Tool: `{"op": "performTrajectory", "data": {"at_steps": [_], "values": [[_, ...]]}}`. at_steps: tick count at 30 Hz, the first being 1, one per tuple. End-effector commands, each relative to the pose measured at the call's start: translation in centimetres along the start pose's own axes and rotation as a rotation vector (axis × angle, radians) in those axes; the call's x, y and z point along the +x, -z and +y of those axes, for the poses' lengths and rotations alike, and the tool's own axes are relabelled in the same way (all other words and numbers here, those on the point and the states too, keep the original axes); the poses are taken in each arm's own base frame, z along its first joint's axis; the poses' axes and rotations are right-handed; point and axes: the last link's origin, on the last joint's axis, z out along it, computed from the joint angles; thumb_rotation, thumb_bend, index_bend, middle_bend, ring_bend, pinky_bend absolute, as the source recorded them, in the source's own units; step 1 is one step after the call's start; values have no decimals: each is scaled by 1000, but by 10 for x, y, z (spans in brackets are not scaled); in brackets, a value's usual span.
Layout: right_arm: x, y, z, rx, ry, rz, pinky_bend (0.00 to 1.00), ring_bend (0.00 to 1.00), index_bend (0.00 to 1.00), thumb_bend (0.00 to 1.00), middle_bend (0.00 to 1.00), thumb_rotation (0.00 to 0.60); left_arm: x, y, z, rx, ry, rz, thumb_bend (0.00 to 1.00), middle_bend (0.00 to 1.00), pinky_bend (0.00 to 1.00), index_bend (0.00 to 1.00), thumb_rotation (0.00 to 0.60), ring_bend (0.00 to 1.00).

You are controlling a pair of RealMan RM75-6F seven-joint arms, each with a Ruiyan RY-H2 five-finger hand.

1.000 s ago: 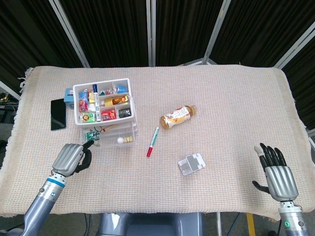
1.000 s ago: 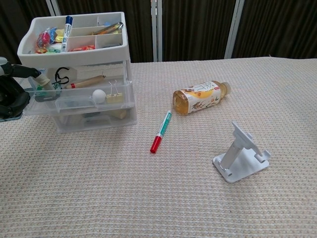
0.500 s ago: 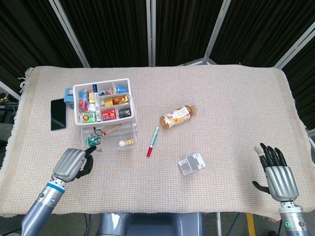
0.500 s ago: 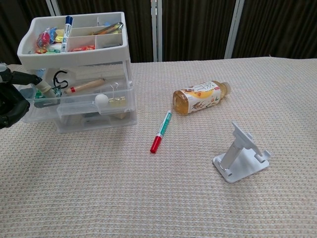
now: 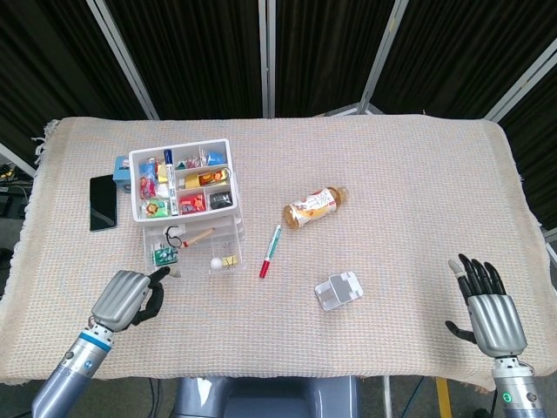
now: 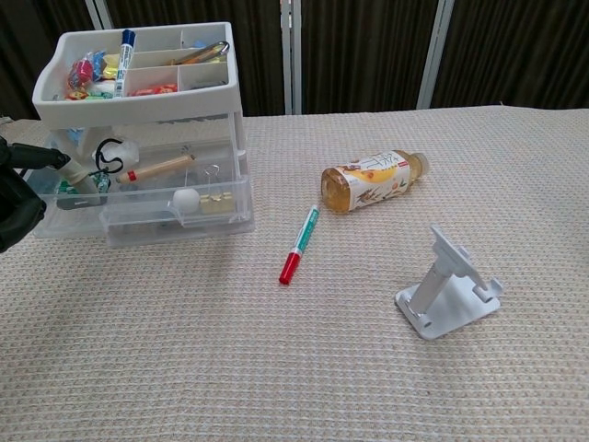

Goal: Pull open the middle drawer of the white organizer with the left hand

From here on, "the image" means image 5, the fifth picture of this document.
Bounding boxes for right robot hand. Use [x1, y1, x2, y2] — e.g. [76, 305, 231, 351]
[444, 253, 527, 359]

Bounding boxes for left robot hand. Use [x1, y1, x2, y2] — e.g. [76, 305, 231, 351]
[89, 266, 183, 334]

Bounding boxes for green card box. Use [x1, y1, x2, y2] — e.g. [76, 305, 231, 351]
[151, 244, 180, 267]

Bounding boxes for clear plastic drawer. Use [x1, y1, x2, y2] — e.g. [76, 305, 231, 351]
[142, 216, 245, 279]

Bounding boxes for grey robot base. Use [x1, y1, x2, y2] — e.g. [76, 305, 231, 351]
[173, 376, 360, 418]

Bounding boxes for white drawer organizer box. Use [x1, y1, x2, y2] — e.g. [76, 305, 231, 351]
[128, 138, 245, 236]

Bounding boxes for green lion snack packet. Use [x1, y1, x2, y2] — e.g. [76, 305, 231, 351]
[141, 198, 171, 219]

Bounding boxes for black smartphone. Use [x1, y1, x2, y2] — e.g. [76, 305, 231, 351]
[89, 173, 118, 233]

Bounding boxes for wooden stick with red band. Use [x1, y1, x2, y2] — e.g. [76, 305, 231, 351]
[181, 228, 217, 249]

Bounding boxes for gold binder clip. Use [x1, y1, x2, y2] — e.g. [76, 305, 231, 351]
[220, 241, 239, 269]

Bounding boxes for pink red candy packet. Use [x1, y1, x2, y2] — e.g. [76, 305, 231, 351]
[138, 173, 158, 199]

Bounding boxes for red snack packet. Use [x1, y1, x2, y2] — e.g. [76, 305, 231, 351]
[178, 193, 208, 215]

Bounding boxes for blue-capped white marker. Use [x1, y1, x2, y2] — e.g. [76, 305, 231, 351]
[163, 149, 180, 217]

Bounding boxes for metal table leg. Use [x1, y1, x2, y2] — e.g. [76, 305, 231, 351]
[381, 376, 393, 418]

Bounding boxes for small blue box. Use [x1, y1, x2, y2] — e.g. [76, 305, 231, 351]
[113, 156, 131, 192]

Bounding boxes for gold packet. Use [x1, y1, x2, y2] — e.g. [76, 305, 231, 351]
[184, 170, 230, 189]

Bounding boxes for beige woven tablecloth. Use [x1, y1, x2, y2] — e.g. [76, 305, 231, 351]
[0, 113, 550, 391]

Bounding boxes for red-capped green white marker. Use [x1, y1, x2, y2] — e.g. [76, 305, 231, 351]
[258, 224, 283, 279]

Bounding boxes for black folding screen panel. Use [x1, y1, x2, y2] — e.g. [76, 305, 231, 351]
[0, 0, 158, 175]
[360, 0, 557, 121]
[97, 0, 269, 119]
[265, 0, 410, 118]
[482, 43, 557, 227]

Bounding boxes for tea bottle with label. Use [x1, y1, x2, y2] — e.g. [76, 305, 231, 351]
[282, 185, 351, 230]

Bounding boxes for black cord with white plug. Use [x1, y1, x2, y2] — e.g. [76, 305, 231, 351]
[161, 224, 187, 250]

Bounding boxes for black floor cables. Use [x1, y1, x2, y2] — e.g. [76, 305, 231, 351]
[146, 377, 164, 418]

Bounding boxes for green floor cable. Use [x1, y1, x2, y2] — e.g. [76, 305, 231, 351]
[402, 376, 427, 418]

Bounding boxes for white metal frame bar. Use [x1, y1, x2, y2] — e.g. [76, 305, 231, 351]
[0, 142, 37, 178]

